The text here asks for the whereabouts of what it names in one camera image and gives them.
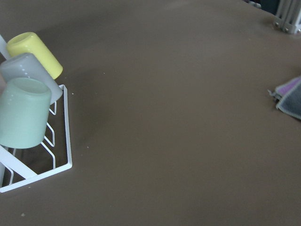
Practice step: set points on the purple cloth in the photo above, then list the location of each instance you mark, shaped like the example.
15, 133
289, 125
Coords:
281, 90

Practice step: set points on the aluminium frame post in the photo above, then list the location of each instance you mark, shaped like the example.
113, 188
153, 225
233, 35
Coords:
288, 16

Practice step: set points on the yellow cup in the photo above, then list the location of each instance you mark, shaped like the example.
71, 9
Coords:
30, 42

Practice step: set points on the grey cup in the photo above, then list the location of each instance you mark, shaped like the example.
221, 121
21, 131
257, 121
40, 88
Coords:
28, 66

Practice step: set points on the white wire cup holder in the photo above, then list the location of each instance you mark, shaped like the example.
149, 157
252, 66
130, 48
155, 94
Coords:
21, 167

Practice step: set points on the mint green cup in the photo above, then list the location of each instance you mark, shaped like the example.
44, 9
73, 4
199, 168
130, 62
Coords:
24, 110

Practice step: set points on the grey cloth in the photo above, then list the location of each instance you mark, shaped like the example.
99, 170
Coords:
290, 103

